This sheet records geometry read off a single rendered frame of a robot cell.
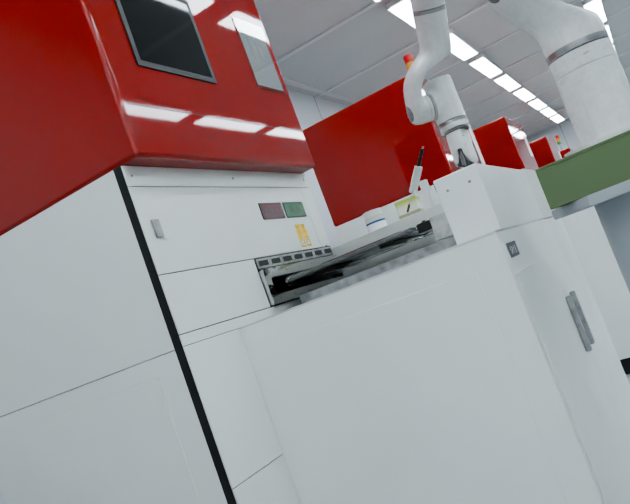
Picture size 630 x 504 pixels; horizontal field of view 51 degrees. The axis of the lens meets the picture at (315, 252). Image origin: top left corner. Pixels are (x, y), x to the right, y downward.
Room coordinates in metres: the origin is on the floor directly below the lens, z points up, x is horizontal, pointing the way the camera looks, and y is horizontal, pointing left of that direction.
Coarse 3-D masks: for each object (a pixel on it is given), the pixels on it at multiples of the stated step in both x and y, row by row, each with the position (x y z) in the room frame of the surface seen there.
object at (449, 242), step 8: (448, 240) 1.57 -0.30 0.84; (424, 248) 1.59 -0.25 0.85; (432, 248) 1.59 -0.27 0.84; (440, 248) 1.58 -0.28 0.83; (400, 256) 1.62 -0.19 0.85; (408, 256) 1.62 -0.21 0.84; (416, 256) 1.61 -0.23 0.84; (424, 256) 1.60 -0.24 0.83; (384, 264) 1.65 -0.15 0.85; (392, 264) 1.64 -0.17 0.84; (400, 264) 1.63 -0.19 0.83; (360, 272) 1.68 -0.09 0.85; (368, 272) 1.67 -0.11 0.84; (376, 272) 1.66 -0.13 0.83; (384, 272) 1.65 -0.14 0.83; (344, 280) 1.70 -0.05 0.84; (352, 280) 1.69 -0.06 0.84; (360, 280) 1.68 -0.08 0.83; (320, 288) 1.73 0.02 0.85; (328, 288) 1.72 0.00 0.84; (336, 288) 1.71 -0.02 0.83; (304, 296) 1.76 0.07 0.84; (312, 296) 1.75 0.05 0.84; (320, 296) 1.74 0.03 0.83
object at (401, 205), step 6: (402, 198) 2.04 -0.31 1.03; (408, 198) 2.04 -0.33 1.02; (414, 198) 2.03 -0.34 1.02; (396, 204) 2.05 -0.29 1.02; (402, 204) 2.05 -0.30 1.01; (414, 204) 2.04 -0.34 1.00; (420, 204) 2.07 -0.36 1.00; (402, 210) 2.05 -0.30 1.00; (414, 210) 2.04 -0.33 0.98; (420, 210) 2.03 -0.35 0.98; (402, 216) 2.05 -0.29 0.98
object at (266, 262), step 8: (320, 248) 2.01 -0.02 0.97; (328, 248) 2.05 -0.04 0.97; (272, 256) 1.76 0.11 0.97; (280, 256) 1.79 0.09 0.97; (288, 256) 1.83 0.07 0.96; (296, 256) 1.86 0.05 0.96; (304, 256) 1.91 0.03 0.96; (312, 256) 1.95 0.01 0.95; (320, 256) 1.99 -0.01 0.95; (256, 264) 1.68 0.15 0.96; (264, 264) 1.71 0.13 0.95; (272, 264) 1.74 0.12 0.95; (280, 264) 1.78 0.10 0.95
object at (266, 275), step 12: (288, 264) 1.80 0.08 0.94; (300, 264) 1.85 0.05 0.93; (312, 264) 1.91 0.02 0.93; (264, 276) 1.68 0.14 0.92; (276, 276) 1.74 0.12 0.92; (264, 288) 1.68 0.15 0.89; (300, 288) 1.81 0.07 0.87; (312, 288) 1.87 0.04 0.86; (276, 300) 1.69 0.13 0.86; (288, 300) 1.74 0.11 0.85
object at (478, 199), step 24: (480, 168) 1.33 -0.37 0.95; (504, 168) 1.55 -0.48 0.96; (456, 192) 1.33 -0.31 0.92; (480, 192) 1.31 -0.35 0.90; (504, 192) 1.45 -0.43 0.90; (528, 192) 1.72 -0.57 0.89; (456, 216) 1.34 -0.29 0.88; (480, 216) 1.32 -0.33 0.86; (504, 216) 1.37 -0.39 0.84; (528, 216) 1.60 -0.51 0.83; (456, 240) 1.35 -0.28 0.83
